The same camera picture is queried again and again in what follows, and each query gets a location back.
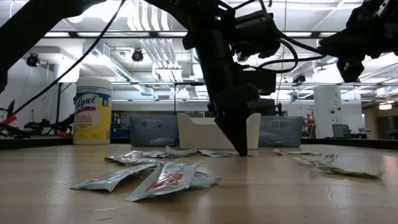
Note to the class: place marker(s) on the white packet red label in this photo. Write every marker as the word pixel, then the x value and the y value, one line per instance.
pixel 133 158
pixel 168 182
pixel 213 153

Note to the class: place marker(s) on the plain white strip packet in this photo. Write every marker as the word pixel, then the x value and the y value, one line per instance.
pixel 308 161

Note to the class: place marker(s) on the white square pillar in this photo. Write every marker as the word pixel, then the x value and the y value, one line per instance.
pixel 328 112

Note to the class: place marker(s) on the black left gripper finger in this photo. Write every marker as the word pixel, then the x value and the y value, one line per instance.
pixel 237 133

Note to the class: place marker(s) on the glowing ceiling light panel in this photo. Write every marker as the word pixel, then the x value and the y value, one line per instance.
pixel 385 106

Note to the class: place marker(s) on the white plastic bin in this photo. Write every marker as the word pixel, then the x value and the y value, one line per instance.
pixel 199 133

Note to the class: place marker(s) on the red and black equipment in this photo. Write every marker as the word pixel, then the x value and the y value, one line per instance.
pixel 7 119

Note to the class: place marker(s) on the black computer monitor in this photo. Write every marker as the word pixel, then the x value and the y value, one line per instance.
pixel 270 107

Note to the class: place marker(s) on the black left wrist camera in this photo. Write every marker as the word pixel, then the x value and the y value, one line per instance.
pixel 258 31

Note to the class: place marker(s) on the black ceiling spotlight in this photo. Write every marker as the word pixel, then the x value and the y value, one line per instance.
pixel 299 79
pixel 33 60
pixel 137 56

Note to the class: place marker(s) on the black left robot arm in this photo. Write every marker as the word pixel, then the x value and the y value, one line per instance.
pixel 31 25

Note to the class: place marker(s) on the rig light bar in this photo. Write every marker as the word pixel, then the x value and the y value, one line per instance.
pixel 87 34

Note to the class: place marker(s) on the translucent grey plastic bin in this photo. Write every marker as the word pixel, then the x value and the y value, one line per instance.
pixel 286 124
pixel 152 127

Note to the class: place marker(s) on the yellow Lysol wipes canister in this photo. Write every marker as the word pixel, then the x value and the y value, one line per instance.
pixel 93 124

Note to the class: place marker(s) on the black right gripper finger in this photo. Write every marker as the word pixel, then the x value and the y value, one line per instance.
pixel 332 45

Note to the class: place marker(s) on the black office chair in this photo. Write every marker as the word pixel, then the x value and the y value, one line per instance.
pixel 340 130

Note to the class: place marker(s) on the black metal table frame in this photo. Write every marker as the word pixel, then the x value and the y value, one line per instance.
pixel 37 143

